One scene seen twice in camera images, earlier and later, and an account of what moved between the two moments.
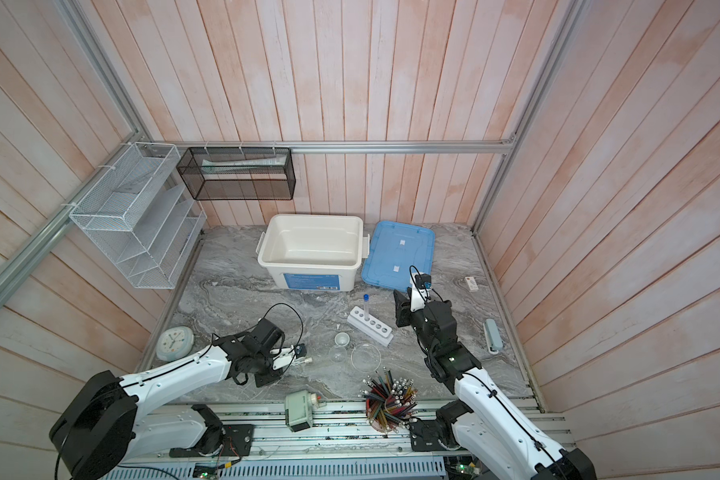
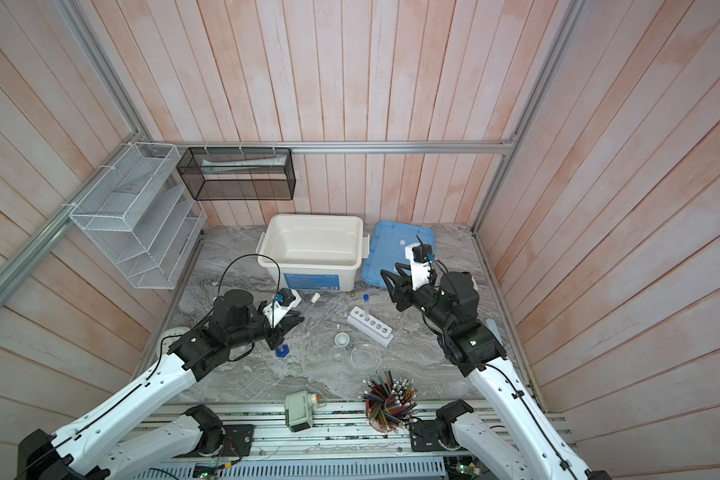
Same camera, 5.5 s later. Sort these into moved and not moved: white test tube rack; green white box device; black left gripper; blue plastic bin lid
Moved: black left gripper
Not moved: green white box device; blue plastic bin lid; white test tube rack
